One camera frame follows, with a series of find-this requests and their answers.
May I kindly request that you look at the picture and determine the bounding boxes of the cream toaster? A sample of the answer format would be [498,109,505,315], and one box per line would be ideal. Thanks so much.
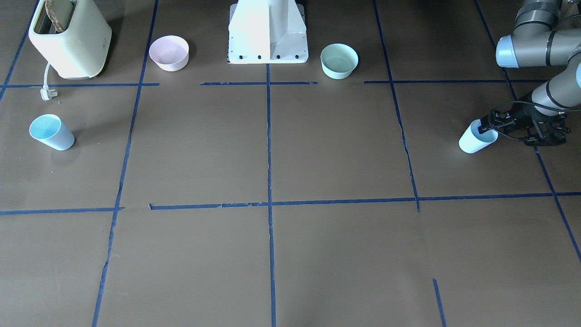
[28,0,112,80]

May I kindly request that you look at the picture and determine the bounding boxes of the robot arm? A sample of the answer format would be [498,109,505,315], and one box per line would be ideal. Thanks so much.
[477,0,581,146]

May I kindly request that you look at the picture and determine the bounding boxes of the white toaster power cord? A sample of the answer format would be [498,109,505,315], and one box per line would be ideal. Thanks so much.
[40,62,59,102]

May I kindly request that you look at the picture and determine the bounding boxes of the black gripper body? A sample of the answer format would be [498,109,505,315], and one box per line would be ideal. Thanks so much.
[492,93,571,147]

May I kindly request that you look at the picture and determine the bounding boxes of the pale blue cup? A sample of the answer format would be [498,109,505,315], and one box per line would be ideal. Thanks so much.
[458,119,499,154]

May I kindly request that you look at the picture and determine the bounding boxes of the pink bowl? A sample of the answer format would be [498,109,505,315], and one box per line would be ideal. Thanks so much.
[148,35,190,72]

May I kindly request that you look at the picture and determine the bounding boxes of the green bowl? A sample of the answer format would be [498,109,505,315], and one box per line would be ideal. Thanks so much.
[320,43,359,80]

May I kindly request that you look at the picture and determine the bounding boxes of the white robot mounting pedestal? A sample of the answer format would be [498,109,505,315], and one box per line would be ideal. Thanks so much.
[227,0,309,64]

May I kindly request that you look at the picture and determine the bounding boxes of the toast slice in toaster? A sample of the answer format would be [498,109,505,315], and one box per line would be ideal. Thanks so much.
[45,0,71,33]

